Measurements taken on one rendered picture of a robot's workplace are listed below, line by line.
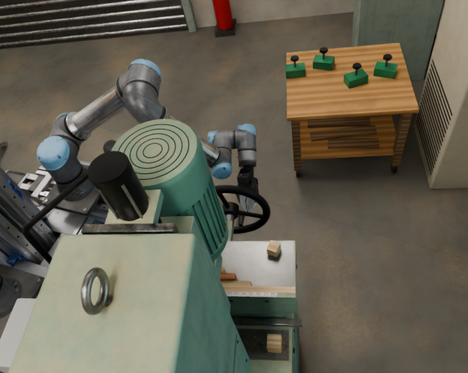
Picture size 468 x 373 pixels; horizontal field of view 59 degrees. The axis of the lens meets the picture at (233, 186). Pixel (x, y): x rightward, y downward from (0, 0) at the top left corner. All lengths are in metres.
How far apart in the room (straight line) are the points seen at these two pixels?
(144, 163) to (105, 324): 0.29
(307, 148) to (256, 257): 1.33
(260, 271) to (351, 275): 1.06
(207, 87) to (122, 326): 2.88
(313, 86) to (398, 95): 0.44
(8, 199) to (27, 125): 2.14
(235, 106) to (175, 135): 2.35
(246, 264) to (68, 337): 0.76
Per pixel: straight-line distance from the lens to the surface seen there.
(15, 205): 1.66
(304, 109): 2.23
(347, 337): 2.13
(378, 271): 2.28
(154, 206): 0.66
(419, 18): 3.01
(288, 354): 1.27
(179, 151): 0.74
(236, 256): 1.29
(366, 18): 2.94
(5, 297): 1.58
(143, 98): 1.39
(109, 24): 4.25
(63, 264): 0.66
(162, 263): 0.60
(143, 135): 0.80
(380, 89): 2.35
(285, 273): 1.25
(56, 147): 1.63
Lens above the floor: 2.02
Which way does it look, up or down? 51 degrees down
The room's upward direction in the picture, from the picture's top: 14 degrees counter-clockwise
